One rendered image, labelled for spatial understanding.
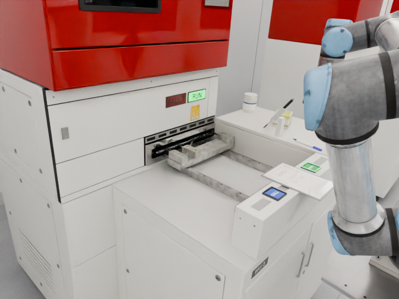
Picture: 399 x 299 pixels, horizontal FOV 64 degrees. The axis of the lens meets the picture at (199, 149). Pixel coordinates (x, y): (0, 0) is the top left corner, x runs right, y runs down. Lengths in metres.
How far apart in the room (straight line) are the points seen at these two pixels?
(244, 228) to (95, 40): 0.70
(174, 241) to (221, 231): 0.16
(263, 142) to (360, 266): 0.67
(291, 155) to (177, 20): 0.71
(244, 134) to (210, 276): 0.72
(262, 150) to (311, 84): 0.92
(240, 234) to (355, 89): 0.55
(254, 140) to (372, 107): 0.95
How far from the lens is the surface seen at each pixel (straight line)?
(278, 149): 1.45
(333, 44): 0.97
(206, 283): 1.09
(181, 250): 1.10
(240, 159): 1.49
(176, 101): 1.38
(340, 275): 1.03
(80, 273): 1.44
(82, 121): 1.13
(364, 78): 0.60
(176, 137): 1.42
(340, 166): 0.71
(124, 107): 1.21
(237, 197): 1.21
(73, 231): 1.30
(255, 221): 0.91
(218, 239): 1.03
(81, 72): 1.04
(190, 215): 1.12
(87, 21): 1.04
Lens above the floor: 1.48
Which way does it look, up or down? 24 degrees down
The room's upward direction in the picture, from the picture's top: 4 degrees clockwise
